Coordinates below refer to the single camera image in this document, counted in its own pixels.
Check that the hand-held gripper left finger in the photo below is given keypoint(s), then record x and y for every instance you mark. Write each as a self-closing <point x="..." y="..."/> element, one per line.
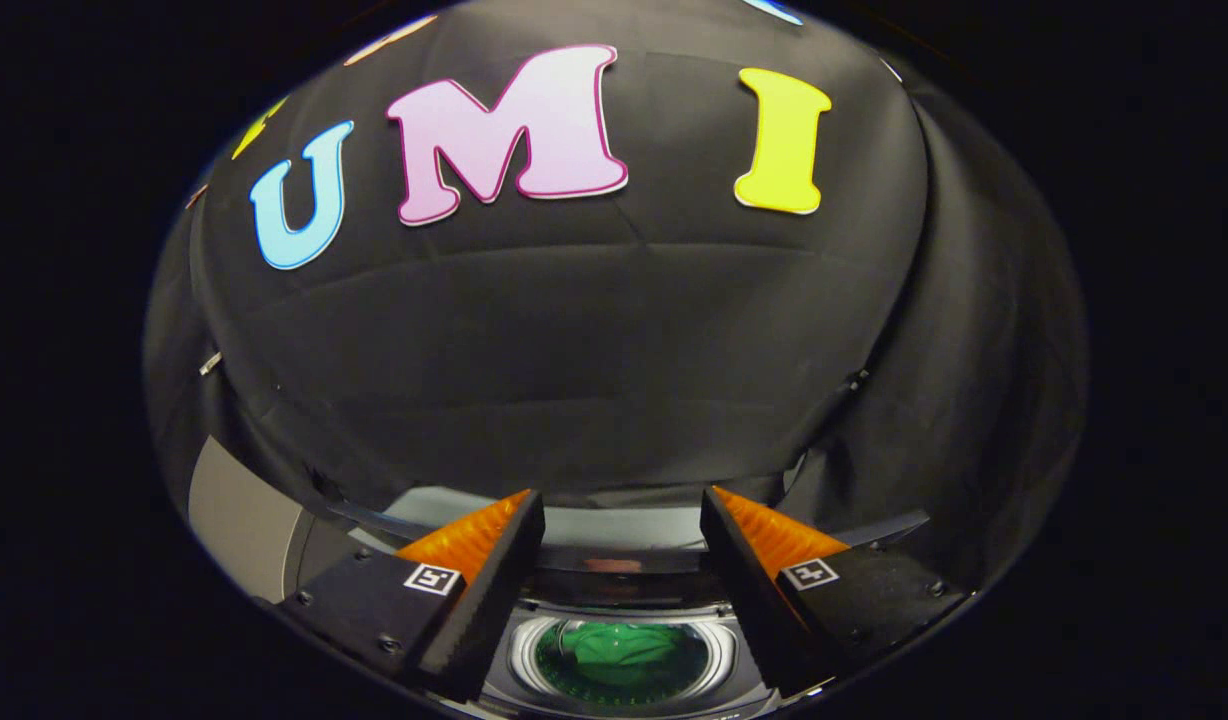
<point x="484" y="620"/>

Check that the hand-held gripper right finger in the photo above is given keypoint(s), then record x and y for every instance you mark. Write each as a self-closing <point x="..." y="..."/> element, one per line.
<point x="749" y="610"/>

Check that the grey washing machine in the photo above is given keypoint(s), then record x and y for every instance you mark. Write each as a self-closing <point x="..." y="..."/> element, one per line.
<point x="519" y="660"/>

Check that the green polo shirt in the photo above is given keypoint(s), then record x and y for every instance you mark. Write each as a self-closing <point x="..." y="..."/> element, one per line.
<point x="614" y="650"/>

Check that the black backdrop cloth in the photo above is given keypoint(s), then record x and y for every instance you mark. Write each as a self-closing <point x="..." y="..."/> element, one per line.
<point x="574" y="330"/>

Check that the silver clip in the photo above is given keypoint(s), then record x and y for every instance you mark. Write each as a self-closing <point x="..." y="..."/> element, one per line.
<point x="210" y="362"/>

